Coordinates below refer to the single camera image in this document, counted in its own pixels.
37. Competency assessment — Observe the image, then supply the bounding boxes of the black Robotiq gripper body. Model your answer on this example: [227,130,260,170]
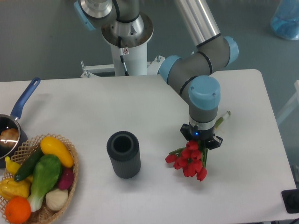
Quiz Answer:
[188,125,214,140]

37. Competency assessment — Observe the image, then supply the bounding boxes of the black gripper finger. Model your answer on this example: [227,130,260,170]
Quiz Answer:
[206,135,223,150]
[180,124,192,141]

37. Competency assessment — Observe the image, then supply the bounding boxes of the red tulip bouquet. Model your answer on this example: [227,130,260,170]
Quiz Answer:
[165,140,209,182]

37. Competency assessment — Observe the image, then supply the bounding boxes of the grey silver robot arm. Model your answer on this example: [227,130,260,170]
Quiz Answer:
[74,0,239,150]

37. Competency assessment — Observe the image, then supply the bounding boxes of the dark grey ribbed vase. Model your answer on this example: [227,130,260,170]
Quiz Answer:
[107,131,141,179]

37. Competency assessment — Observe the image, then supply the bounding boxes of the black device at edge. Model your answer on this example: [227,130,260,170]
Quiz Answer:
[281,189,299,214]

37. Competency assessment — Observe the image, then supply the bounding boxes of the yellow squash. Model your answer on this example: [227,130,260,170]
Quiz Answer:
[40,136,74,168]

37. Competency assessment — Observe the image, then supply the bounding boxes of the blue glass flask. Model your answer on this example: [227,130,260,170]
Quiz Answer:
[271,0,299,40]

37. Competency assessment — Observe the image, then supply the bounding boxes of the green bok choy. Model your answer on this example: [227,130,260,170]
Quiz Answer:
[28,154,62,212]

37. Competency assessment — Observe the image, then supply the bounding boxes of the white garlic bulb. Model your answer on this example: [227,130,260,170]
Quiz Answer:
[45,189,69,211]

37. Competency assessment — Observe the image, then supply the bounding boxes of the green cucumber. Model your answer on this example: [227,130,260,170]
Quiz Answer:
[14,147,44,182]

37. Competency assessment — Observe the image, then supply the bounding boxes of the brown bread roll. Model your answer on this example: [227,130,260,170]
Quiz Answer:
[0,128,19,148]

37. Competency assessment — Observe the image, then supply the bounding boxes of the yellow banana pepper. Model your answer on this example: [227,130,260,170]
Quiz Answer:
[3,156,21,179]

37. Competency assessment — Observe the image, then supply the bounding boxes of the yellow gourd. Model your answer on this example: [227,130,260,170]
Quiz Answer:
[0,178,31,201]

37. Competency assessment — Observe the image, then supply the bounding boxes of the orange fruit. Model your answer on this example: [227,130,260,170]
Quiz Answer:
[4,197,31,224]

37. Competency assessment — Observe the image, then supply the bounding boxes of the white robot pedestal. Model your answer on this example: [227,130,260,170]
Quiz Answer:
[81,12,165,77]

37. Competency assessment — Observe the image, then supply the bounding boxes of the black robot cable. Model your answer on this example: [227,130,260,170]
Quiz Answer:
[118,36,129,77]

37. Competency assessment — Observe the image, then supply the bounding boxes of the blue handled saucepan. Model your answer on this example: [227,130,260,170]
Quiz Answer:
[0,77,41,168]

